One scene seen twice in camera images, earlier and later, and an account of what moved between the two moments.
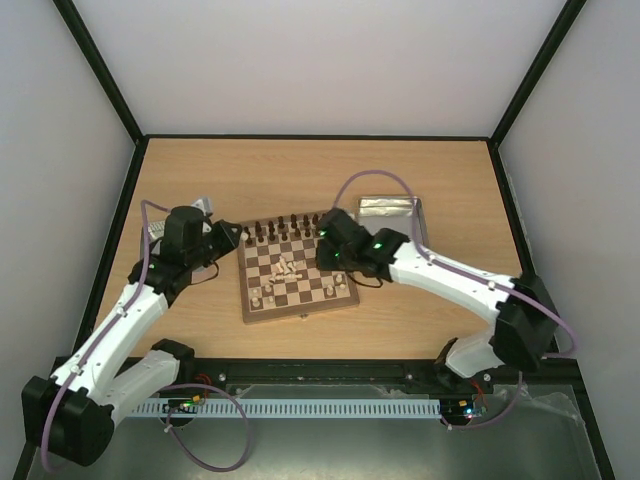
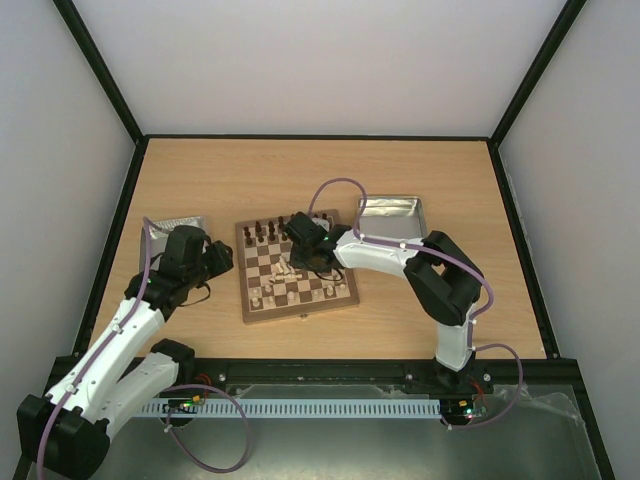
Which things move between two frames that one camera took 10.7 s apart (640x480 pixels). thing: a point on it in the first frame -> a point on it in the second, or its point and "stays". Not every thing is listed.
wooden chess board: [279, 272] stays
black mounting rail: [225, 374] stays
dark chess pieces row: [283, 230] stays
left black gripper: [229, 242] -> [223, 261]
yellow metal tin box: [401, 214] stays
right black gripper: [329, 253] -> [308, 255]
